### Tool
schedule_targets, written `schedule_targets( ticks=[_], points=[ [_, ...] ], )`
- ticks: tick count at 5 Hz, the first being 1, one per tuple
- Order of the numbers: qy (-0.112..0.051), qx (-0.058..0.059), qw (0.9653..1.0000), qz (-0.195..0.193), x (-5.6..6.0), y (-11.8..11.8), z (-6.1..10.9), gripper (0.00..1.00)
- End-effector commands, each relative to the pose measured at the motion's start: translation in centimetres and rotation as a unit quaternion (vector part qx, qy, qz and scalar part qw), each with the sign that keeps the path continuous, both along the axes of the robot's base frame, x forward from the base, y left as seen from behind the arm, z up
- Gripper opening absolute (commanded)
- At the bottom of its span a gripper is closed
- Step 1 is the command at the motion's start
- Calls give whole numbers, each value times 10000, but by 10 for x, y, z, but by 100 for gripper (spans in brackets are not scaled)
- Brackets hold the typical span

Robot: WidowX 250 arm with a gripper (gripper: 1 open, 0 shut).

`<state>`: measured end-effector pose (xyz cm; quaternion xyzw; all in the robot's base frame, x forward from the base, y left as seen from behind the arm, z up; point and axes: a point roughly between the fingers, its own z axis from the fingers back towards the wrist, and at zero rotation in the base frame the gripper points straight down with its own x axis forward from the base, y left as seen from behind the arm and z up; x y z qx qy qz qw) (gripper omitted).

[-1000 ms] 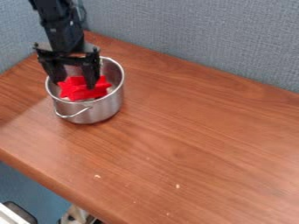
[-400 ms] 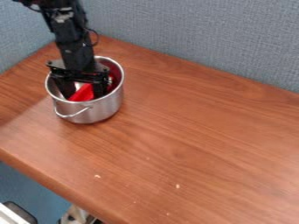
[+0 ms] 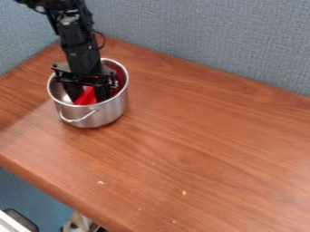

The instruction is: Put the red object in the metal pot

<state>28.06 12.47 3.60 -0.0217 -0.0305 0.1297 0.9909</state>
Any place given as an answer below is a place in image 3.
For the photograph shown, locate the red plastic block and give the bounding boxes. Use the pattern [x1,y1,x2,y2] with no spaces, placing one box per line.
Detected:
[72,67,122,106]

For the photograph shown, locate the black and silver equipment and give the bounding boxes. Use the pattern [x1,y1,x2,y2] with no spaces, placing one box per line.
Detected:
[0,208,40,232]

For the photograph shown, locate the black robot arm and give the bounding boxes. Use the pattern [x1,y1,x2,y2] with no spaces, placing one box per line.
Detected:
[13,0,116,102]

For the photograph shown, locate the white object under table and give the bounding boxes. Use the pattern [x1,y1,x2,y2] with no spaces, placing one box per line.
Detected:
[57,212,109,232]

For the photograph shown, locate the metal pot with handle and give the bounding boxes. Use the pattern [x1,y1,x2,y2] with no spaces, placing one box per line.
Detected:
[46,58,129,128]

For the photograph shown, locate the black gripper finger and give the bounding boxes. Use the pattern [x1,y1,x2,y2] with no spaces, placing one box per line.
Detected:
[93,84,110,102]
[61,82,84,102]

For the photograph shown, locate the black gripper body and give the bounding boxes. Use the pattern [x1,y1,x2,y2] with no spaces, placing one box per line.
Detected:
[52,43,116,88]

